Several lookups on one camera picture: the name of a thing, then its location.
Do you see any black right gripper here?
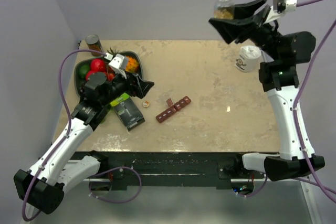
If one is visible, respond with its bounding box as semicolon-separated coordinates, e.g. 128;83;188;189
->
213;0;285;61

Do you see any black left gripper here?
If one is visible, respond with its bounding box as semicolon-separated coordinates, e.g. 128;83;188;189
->
101;68;154;106

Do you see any orange white bottle cap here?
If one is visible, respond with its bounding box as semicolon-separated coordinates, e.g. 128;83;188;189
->
142;100;150;108

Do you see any clear pill bottle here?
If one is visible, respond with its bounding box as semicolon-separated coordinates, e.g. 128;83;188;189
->
214;0;235;19

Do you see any red weekly pill organizer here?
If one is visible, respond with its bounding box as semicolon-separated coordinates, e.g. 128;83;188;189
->
155;96;191;123

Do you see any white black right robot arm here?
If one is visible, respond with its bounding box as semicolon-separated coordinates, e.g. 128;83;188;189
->
209;0;325;182

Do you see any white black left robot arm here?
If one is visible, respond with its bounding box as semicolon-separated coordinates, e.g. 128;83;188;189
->
14;72;154;214

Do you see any orange spiky fruit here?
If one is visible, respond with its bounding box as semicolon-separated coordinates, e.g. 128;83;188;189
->
125;56;139;73

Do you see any black razor stand box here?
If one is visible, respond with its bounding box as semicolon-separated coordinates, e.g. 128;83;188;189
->
110;93;145;131

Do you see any strawberry pile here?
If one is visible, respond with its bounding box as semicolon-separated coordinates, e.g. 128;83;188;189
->
106;66;116;81

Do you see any red apple upper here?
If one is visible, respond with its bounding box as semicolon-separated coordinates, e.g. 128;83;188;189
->
90;59;106;72

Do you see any red apple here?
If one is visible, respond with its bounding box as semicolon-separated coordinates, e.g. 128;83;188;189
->
90;59;106;72
86;70;96;81

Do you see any red apple lower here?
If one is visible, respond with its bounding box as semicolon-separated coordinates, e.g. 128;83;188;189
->
86;70;96;81

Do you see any green lime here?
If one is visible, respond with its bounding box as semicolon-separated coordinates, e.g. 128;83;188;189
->
77;64;90;79

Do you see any dark grey fruit tray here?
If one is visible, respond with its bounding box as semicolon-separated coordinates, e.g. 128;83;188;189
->
73;51;144;96

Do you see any tin can yellow label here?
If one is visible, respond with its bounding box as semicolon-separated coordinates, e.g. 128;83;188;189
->
85;34;104;52

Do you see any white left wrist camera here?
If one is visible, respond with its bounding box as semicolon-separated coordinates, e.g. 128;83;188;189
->
104;53;129;79

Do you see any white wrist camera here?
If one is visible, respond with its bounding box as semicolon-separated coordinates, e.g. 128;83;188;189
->
271;0;297;21
104;53;129;79

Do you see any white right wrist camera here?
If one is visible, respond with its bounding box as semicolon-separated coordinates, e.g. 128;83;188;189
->
271;0;297;21

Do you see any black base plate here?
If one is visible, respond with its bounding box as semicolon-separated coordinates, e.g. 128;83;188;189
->
88;151;263;190

